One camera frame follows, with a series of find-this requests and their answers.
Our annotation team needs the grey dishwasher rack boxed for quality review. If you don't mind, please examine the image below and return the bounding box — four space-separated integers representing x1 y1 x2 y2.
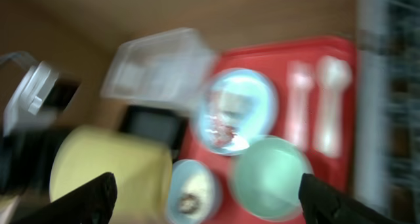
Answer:
353 0 419 223

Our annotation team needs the yellow plastic cup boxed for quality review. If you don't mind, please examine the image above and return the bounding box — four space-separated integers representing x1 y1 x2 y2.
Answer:
49 126 173 223

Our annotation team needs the white plastic spoon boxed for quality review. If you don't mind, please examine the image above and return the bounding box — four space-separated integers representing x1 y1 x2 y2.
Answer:
314 56 352 158

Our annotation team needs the mint green bowl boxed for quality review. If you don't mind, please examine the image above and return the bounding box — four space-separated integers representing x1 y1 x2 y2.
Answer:
230 135 314 222

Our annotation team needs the clear plastic bin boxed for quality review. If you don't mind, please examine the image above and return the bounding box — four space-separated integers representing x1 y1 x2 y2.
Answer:
101 28 217 110

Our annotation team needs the brown food scrap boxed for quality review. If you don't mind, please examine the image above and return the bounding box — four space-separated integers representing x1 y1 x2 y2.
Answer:
178 193 201 214

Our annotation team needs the light blue small bowl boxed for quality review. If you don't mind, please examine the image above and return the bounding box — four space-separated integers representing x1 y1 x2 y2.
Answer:
165 159 223 224

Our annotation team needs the left black cable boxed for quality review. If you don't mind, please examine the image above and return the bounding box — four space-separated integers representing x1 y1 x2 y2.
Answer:
0 51 39 70

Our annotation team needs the light blue plate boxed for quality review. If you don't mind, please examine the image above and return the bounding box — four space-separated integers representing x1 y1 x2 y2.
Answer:
192 68 279 156

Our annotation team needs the white plastic fork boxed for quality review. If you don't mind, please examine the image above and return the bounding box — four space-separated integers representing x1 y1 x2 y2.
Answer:
285 61 314 151

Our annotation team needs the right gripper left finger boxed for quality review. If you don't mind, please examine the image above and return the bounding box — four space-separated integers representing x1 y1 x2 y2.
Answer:
12 172 117 224

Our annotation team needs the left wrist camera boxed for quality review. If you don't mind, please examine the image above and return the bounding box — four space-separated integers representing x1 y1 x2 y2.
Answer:
3 61 81 136

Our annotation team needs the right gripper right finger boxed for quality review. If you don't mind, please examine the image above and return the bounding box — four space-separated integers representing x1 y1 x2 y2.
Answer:
299 173 396 224

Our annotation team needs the red ketchup packet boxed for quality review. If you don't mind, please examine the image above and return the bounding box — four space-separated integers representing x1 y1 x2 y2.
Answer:
210 116 236 148

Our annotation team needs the white napkin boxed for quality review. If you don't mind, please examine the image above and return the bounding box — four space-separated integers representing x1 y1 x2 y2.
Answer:
213 90 253 119

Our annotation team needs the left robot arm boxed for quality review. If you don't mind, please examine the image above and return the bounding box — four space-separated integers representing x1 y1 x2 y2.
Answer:
1 127 73 195

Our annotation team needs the black plastic tray bin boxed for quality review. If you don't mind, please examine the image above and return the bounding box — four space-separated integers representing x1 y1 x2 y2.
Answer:
119 105 188 161

